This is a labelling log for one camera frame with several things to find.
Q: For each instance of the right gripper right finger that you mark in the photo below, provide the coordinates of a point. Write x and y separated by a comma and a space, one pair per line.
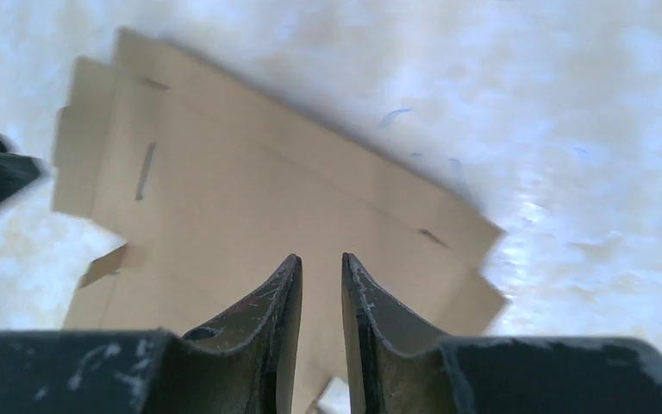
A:
397, 362

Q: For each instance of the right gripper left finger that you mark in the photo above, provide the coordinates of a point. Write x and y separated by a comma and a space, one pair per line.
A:
240, 361

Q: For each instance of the brown cardboard box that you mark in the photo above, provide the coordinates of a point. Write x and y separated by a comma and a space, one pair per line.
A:
212, 185

